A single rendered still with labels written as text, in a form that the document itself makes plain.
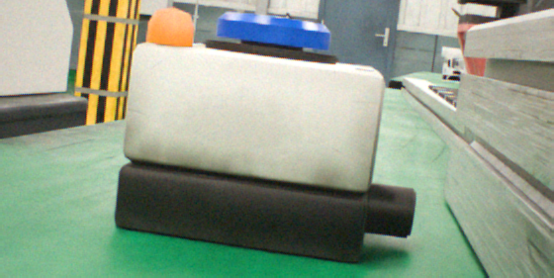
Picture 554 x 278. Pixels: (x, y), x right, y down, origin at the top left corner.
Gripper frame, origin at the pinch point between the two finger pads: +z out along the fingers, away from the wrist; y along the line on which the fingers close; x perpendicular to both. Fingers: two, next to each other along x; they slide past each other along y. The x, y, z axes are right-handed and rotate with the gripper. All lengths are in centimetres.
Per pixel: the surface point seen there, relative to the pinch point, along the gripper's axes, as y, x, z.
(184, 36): -15.8, -23.7, -4.0
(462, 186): -5.4, -14.8, 0.6
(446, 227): -5.8, -15.1, 2.3
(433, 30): 71, 1083, -39
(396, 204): -8.4, -21.0, 0.7
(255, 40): -13.7, -22.1, -4.2
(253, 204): -12.9, -24.2, 0.8
